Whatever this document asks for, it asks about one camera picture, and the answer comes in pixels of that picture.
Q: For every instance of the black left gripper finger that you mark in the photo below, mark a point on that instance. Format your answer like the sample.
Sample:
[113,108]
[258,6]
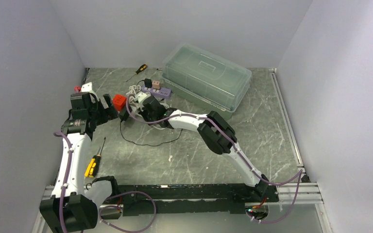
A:
[100,116]
[111,111]

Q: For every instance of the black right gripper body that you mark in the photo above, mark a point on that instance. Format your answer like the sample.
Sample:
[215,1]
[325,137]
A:
[146,116]

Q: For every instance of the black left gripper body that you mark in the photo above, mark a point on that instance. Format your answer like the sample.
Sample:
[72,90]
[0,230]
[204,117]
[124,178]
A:
[95,104]

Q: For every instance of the red cube socket adapter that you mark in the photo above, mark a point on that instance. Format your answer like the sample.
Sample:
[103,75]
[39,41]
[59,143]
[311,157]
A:
[119,102]

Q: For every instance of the purple power strip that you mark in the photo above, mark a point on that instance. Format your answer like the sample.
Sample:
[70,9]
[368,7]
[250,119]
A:
[163,93]

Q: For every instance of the pink usb charger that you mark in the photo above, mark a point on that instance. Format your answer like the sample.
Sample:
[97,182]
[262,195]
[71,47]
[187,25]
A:
[156,85]

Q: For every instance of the black power adapter plug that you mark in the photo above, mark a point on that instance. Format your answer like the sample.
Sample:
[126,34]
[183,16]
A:
[148,83]

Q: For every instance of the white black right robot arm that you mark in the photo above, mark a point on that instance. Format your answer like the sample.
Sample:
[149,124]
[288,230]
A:
[218,136]

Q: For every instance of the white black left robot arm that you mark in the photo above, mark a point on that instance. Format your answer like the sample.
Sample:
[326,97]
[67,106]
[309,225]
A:
[71,207]

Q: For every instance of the small orange black screwdriver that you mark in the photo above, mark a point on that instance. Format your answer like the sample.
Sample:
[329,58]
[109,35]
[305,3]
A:
[139,70]

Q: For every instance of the translucent plastic storage box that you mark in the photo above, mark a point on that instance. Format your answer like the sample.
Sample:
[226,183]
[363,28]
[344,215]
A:
[205,79]

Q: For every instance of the yellow black screwdriver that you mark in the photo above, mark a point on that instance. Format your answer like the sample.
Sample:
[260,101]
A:
[94,165]

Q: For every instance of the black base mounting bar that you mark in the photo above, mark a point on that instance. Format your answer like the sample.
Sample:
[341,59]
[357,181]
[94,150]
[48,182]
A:
[233,198]

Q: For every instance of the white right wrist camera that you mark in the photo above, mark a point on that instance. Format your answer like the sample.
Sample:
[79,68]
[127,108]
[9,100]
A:
[140,97]

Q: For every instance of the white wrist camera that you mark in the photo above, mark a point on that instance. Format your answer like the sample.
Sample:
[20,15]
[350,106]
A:
[140,97]
[87,87]

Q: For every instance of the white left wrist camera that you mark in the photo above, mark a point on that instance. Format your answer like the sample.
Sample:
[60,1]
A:
[87,87]

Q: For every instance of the aluminium table edge rail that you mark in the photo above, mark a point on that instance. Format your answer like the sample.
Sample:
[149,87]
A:
[287,122]

